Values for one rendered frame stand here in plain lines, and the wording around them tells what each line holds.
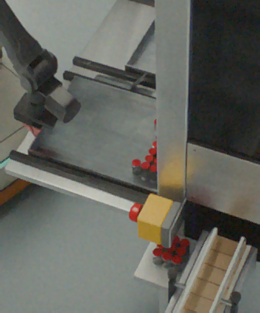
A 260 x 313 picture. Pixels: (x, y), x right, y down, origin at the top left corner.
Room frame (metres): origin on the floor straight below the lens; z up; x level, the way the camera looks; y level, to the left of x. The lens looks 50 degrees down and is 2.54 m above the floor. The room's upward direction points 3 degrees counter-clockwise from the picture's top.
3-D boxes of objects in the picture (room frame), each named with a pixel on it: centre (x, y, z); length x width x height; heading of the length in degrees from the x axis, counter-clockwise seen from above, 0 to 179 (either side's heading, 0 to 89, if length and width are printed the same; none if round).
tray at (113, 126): (1.40, 0.03, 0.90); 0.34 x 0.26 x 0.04; 65
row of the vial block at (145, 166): (1.35, -0.07, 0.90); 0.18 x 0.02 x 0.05; 155
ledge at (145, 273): (1.04, -0.08, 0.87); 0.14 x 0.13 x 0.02; 64
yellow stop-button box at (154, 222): (1.08, -0.05, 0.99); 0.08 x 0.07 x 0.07; 64
